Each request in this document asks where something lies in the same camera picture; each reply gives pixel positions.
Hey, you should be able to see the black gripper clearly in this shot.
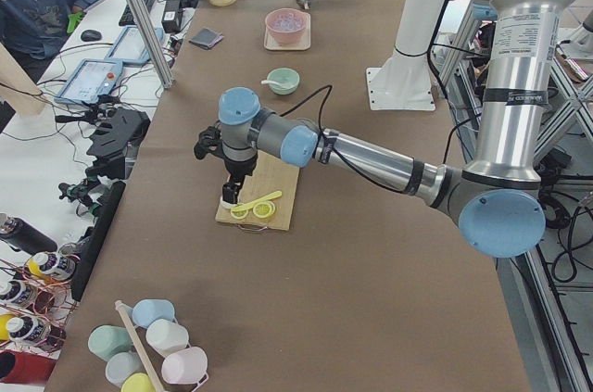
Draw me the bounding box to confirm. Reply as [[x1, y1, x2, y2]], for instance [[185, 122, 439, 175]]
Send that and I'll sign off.
[[221, 158, 258, 203]]

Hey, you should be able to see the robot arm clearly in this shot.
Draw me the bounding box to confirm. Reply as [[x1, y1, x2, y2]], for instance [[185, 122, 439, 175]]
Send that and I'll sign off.
[[215, 0, 574, 258]]

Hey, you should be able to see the pile of clear ice cubes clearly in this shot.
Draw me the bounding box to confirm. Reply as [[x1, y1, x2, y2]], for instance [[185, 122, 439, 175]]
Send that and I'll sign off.
[[269, 12, 305, 32]]

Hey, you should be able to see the pink bowl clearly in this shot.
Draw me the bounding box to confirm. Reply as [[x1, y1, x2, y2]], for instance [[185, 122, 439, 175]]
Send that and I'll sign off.
[[264, 8, 310, 45]]

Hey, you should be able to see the mint green bowl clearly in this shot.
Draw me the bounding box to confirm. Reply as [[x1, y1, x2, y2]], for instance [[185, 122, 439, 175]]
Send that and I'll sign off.
[[267, 68, 300, 95]]

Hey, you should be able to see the lemon slice under knife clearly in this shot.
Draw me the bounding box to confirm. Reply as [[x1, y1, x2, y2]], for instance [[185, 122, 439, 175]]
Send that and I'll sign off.
[[230, 209, 249, 220]]

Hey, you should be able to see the bamboo cutting board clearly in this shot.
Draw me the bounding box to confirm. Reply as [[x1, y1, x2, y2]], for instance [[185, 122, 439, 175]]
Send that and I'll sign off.
[[215, 152, 299, 231]]

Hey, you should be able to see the yellow plastic knife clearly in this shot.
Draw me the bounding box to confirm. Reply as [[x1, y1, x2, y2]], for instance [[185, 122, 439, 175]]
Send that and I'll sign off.
[[230, 190, 283, 212]]

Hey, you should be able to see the cream rectangular tray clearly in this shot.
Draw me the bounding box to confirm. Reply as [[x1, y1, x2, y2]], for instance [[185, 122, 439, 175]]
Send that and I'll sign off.
[[263, 14, 311, 51]]

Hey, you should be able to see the grey folded cloth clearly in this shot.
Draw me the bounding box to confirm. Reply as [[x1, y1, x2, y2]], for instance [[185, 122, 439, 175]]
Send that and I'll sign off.
[[189, 28, 224, 50]]

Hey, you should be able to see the black keyboard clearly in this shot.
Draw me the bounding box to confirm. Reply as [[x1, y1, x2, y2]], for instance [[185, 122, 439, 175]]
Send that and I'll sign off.
[[118, 0, 160, 27]]

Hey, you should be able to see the light blue cup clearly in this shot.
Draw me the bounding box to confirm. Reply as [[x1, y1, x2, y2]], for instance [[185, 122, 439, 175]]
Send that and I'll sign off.
[[132, 298, 175, 329]]

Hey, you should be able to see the white cup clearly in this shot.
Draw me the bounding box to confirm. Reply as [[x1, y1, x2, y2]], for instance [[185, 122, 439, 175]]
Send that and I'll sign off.
[[145, 319, 189, 358]]

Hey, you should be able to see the wooden cup rack stick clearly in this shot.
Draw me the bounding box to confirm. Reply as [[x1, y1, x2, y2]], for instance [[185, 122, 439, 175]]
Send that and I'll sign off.
[[114, 300, 165, 392]]

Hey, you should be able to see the far teach pendant tablet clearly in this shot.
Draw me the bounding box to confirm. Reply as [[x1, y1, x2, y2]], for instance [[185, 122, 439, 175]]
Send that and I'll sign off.
[[105, 25, 150, 66]]

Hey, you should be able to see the teach pendant tablet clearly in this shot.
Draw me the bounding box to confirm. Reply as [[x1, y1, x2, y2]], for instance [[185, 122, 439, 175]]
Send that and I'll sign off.
[[105, 25, 150, 66], [54, 58, 123, 106]]

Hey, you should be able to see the near teach pendant tablet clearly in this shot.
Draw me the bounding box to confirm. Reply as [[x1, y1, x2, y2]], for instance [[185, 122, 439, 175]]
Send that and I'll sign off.
[[54, 58, 123, 106]]

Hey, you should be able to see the pink cup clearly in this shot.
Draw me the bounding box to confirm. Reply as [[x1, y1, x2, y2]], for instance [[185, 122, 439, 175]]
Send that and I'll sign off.
[[161, 347, 208, 385]]

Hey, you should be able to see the mint green cup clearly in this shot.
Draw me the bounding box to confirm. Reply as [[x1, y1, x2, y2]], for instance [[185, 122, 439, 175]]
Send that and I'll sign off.
[[87, 325, 132, 361]]

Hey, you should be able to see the black computer mouse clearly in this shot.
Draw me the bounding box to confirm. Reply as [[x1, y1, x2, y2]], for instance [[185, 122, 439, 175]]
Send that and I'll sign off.
[[80, 30, 102, 42]]

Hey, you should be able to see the grey blue cup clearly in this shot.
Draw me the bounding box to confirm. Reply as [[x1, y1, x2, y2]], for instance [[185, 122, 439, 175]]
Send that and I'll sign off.
[[105, 351, 143, 387]]

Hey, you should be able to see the yellow cup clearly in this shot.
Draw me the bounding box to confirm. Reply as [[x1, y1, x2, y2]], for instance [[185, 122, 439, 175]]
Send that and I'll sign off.
[[120, 373, 156, 392]]

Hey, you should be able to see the black thermos bottle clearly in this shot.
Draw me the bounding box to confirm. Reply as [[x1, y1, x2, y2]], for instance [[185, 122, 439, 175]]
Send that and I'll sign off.
[[1, 213, 57, 255]]

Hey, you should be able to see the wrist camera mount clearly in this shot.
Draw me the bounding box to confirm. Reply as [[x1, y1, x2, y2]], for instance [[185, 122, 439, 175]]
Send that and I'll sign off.
[[194, 126, 224, 160]]

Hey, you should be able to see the aluminium frame post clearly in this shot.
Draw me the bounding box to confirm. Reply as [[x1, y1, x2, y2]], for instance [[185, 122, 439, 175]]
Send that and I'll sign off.
[[126, 0, 173, 90]]

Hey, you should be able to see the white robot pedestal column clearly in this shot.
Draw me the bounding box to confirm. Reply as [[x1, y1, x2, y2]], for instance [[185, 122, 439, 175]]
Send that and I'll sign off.
[[367, 0, 448, 111]]

